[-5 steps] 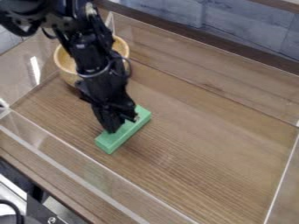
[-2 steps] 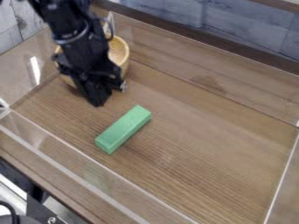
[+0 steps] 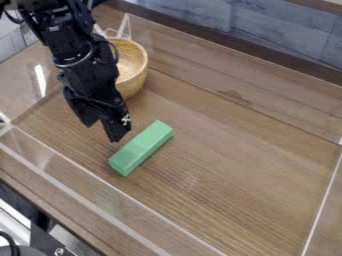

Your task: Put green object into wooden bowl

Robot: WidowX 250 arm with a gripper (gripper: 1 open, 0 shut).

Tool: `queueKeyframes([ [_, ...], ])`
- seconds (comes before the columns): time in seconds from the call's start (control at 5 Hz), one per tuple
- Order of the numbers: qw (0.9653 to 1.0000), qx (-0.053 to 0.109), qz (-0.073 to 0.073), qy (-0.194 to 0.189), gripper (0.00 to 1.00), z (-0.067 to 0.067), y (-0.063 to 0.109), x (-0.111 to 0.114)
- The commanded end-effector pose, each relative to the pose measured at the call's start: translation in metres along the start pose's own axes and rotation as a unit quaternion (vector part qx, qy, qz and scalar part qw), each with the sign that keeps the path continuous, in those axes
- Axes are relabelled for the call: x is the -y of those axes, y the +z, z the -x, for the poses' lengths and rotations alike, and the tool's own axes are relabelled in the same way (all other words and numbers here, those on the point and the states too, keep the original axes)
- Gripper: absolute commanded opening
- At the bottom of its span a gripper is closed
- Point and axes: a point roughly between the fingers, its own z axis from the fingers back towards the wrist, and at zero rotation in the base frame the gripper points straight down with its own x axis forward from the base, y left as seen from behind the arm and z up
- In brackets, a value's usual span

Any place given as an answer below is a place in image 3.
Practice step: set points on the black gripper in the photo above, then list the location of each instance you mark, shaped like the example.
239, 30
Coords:
88, 75

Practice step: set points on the green rectangular block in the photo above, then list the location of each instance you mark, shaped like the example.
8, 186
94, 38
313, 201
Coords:
137, 151

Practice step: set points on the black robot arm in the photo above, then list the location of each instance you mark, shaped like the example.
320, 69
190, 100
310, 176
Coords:
58, 21

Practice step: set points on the wooden bowl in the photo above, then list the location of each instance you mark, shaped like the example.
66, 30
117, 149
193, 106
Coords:
133, 66

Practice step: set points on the clear acrylic enclosure wall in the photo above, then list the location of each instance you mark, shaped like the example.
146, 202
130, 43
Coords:
245, 184

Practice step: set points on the black metal bracket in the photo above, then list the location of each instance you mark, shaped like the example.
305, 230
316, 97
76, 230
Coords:
46, 243

